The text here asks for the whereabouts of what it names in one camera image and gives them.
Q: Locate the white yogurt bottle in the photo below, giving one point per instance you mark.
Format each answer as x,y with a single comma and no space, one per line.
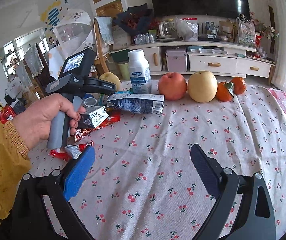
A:
139,72

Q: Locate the red apple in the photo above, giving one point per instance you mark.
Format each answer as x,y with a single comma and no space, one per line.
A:
172,86

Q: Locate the yellow sleeved left forearm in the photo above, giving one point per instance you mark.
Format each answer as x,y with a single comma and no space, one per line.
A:
14,163

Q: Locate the pink storage box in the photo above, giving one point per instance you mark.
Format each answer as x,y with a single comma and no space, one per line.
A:
176,60

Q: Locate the dark wooden chair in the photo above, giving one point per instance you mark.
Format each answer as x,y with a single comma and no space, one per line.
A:
38,67

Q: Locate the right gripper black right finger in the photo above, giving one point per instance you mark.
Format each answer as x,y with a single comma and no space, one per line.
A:
208,169

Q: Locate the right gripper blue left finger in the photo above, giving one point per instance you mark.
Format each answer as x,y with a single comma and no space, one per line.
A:
75,172

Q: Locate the orange tangerine with leaf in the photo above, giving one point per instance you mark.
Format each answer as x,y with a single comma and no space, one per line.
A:
225,91

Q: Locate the person's left hand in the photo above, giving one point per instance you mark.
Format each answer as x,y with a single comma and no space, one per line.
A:
33,125

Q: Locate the yellow pear left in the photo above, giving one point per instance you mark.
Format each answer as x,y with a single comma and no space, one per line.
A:
112,78

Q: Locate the red gift boxes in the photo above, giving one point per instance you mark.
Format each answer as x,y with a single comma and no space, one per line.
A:
6,114

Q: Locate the red white snack wrapper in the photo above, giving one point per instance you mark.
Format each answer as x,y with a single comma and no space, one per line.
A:
74,148

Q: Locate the green waste bin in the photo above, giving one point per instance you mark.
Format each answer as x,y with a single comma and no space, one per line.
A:
124,69

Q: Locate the white tv cabinet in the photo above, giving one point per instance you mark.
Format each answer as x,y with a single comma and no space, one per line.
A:
220,58

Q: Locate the blue white milk carton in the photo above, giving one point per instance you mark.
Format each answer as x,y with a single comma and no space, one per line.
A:
137,103

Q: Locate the white mesh food cover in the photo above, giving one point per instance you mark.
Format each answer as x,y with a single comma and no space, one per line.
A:
75,33

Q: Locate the dark flower bouquet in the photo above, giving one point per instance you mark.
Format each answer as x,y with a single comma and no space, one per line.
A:
136,20

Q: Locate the cherry print tablecloth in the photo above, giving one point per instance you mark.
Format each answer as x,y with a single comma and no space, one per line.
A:
143,184

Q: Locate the orange tangerine rear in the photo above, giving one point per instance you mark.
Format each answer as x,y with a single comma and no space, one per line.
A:
239,85

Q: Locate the yellow pear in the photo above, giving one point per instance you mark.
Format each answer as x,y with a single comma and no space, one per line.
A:
202,86
112,78

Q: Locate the crushed blue silver carton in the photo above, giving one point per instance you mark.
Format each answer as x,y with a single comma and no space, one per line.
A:
93,117

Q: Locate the wooden dining chair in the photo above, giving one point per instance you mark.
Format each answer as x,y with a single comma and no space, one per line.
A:
103,34

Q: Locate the yellow pear right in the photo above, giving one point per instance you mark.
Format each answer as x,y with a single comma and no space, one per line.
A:
202,86

